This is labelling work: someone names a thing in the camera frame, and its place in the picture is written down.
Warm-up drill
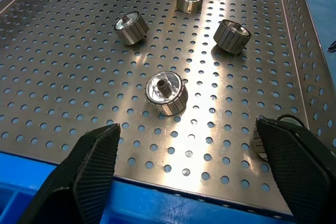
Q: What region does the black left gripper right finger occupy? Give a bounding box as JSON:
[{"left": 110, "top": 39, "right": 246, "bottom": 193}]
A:
[{"left": 256, "top": 118, "right": 336, "bottom": 224}]

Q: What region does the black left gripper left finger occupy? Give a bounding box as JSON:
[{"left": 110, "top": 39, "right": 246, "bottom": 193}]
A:
[{"left": 15, "top": 123, "right": 121, "bottom": 224}]

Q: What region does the blue compartment tray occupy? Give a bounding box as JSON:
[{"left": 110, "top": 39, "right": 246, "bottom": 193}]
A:
[{"left": 0, "top": 150, "right": 299, "bottom": 224}]

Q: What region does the perforated metal tray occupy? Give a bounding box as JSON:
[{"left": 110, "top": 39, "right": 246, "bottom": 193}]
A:
[{"left": 0, "top": 0, "right": 336, "bottom": 216}]

